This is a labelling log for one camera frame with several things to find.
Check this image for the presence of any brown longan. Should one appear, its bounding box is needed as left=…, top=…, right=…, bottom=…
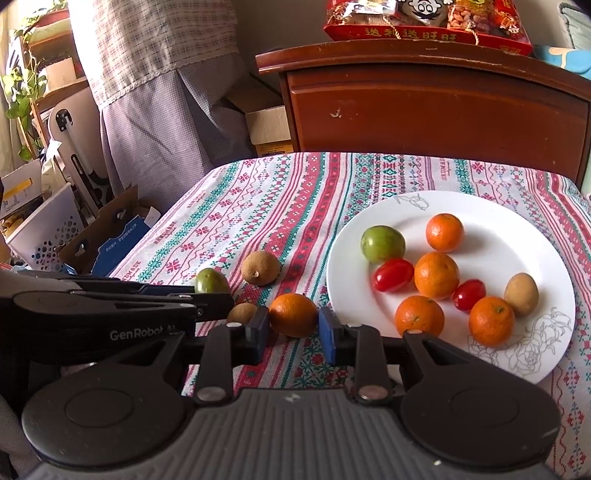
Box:
left=242, top=250, right=281, bottom=286
left=226, top=302, right=259, bottom=325
left=503, top=272, right=540, bottom=318

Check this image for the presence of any green fruit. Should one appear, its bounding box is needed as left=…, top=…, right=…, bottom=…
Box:
left=194, top=268, right=230, bottom=294
left=361, top=225, right=406, bottom=265

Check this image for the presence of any red cherry tomato large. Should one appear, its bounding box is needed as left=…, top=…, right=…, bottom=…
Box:
left=372, top=258, right=415, bottom=292

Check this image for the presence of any red cherry tomato small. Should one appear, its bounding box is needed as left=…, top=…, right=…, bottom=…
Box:
left=452, top=279, right=487, bottom=313

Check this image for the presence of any mandarin orange hidden front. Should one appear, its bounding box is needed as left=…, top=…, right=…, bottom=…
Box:
left=468, top=296, right=515, bottom=347

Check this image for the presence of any mandarin orange top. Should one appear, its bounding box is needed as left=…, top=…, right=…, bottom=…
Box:
left=426, top=213, right=465, bottom=253

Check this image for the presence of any white perforated basket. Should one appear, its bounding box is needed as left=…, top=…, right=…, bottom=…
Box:
left=6, top=183, right=83, bottom=272

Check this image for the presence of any patterned striped tablecloth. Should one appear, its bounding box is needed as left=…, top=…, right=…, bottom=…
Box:
left=113, top=153, right=590, bottom=478

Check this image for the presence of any white floral plate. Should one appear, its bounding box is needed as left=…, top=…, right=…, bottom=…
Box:
left=327, top=191, right=575, bottom=383

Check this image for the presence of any open cardboard box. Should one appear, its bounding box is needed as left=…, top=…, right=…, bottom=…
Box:
left=225, top=74, right=294, bottom=157

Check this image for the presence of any green potted plant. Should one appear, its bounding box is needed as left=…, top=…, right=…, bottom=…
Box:
left=1, top=1, right=68, bottom=162

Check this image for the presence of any checkered grey curtain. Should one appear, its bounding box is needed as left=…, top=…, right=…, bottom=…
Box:
left=68, top=0, right=252, bottom=212

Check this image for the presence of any dark wooden cabinet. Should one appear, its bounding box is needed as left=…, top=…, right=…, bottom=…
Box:
left=256, top=39, right=590, bottom=184

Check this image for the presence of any red snack gift box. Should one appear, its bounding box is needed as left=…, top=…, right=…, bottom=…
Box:
left=324, top=0, right=533, bottom=56

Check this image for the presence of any blue cartoon cushion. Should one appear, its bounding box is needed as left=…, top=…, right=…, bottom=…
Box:
left=533, top=45, right=591, bottom=80

